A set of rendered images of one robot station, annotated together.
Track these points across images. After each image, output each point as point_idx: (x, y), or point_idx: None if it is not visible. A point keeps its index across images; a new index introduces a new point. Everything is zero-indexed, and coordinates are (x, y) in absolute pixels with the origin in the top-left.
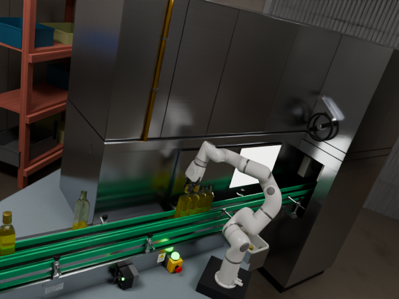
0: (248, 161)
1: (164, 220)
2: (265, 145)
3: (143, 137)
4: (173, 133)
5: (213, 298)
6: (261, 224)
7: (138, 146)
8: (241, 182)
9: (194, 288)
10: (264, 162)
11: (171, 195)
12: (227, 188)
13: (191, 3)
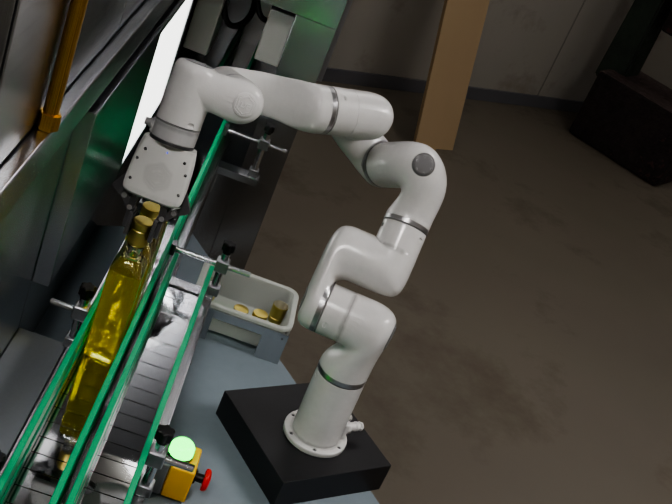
0: (335, 93)
1: (74, 360)
2: (184, 0)
3: (52, 118)
4: (80, 63)
5: (319, 497)
6: (414, 260)
7: (39, 159)
8: (135, 135)
9: (263, 502)
10: (170, 50)
11: (50, 271)
12: (118, 171)
13: None
